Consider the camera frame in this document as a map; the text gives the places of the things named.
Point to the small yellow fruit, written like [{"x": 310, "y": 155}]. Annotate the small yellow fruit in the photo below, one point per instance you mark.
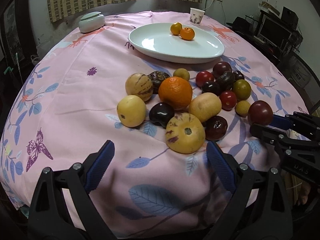
[{"x": 242, "y": 108}]

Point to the plain yellow pepino melon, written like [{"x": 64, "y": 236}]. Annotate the plain yellow pepino melon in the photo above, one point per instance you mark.
[{"x": 131, "y": 111}]

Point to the small yellow-green longan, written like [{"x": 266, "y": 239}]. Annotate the small yellow-green longan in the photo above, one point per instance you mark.
[{"x": 182, "y": 73}]

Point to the white ceramic lidded jar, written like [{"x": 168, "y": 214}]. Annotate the white ceramic lidded jar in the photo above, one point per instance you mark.
[{"x": 91, "y": 22}]

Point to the black speaker box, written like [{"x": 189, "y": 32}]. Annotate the black speaker box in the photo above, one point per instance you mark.
[{"x": 289, "y": 18}]

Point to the striped pepino melon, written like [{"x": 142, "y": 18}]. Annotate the striped pepino melon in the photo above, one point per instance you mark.
[{"x": 140, "y": 85}]

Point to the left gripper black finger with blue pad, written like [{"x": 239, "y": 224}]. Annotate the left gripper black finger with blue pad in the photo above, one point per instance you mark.
[
  {"x": 49, "y": 217},
  {"x": 258, "y": 208}
]

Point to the floral paper cup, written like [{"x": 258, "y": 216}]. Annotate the floral paper cup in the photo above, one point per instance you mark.
[{"x": 196, "y": 15}]

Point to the green-yellow tomato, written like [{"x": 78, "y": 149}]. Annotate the green-yellow tomato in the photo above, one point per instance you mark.
[{"x": 242, "y": 89}]

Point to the bright red tomato small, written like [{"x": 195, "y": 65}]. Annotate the bright red tomato small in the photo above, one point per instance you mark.
[{"x": 228, "y": 100}]

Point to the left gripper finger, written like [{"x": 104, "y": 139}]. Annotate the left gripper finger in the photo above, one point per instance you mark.
[
  {"x": 304, "y": 124},
  {"x": 272, "y": 136}
]

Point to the large orange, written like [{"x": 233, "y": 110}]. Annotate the large orange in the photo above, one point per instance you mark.
[{"x": 175, "y": 91}]

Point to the small orange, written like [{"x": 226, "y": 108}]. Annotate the small orange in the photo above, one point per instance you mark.
[
  {"x": 176, "y": 28},
  {"x": 187, "y": 34}
]

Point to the white oval plate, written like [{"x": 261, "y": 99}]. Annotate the white oval plate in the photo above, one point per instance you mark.
[{"x": 156, "y": 40}]

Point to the yellow pepino melon with stem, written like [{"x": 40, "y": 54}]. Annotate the yellow pepino melon with stem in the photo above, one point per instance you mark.
[{"x": 184, "y": 133}]

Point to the yellow potato-like fruit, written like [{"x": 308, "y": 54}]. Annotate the yellow potato-like fruit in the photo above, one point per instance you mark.
[{"x": 205, "y": 106}]

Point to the small orange right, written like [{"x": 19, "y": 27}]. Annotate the small orange right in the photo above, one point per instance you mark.
[{"x": 187, "y": 34}]

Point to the dark red plum front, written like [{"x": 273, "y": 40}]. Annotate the dark red plum front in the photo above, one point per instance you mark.
[{"x": 215, "y": 128}]

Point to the dark mottled passion fruit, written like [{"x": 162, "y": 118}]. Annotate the dark mottled passion fruit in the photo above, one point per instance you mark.
[{"x": 157, "y": 77}]

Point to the small orange left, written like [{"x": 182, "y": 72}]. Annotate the small orange left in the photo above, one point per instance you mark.
[{"x": 176, "y": 28}]

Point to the dark cherry plum small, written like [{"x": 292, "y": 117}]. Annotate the dark cherry plum small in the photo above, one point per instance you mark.
[{"x": 238, "y": 75}]

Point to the black computer monitor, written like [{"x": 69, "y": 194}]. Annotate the black computer monitor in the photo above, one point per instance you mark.
[{"x": 273, "y": 32}]

